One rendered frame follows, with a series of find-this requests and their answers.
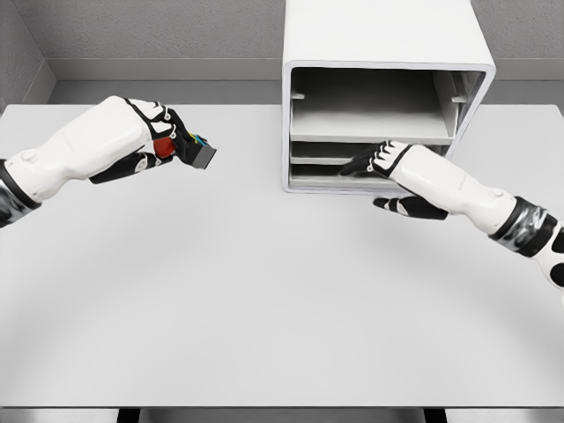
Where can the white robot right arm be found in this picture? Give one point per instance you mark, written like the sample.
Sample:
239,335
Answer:
489,205

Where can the white tabletop storage cabinet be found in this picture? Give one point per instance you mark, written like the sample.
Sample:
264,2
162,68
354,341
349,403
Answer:
379,35

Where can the thin white cabinet drawer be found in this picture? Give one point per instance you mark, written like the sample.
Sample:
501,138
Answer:
321,152
317,180

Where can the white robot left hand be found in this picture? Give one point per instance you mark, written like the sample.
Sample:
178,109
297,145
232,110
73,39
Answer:
112,128

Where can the large white cabinet drawer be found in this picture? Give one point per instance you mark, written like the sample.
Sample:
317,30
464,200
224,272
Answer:
370,123

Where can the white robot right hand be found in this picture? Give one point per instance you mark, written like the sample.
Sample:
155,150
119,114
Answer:
418,172

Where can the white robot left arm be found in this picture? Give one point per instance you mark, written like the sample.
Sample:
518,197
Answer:
42,169

